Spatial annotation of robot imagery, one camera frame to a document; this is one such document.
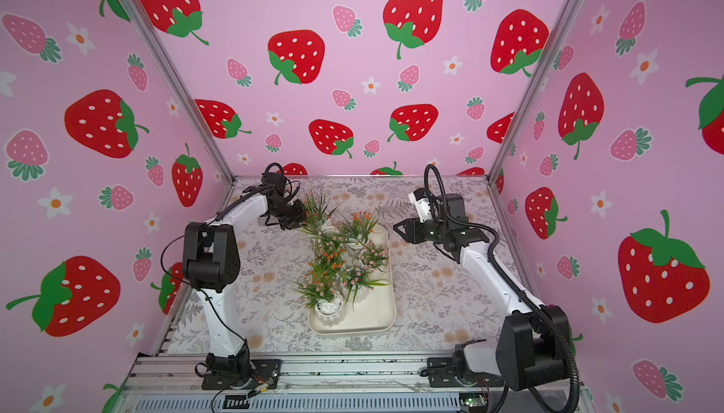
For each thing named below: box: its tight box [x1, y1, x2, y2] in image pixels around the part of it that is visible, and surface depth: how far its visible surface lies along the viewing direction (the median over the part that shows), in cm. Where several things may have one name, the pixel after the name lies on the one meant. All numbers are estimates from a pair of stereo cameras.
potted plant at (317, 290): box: [292, 232, 347, 325], surface depth 81 cm
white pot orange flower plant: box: [339, 207, 379, 253], surface depth 93 cm
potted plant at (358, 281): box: [339, 262, 394, 313], surface depth 81 cm
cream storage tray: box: [307, 223, 397, 337], surface depth 84 cm
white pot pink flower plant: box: [360, 241, 390, 274], surface depth 83 cm
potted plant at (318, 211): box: [299, 192, 345, 238], surface depth 97 cm
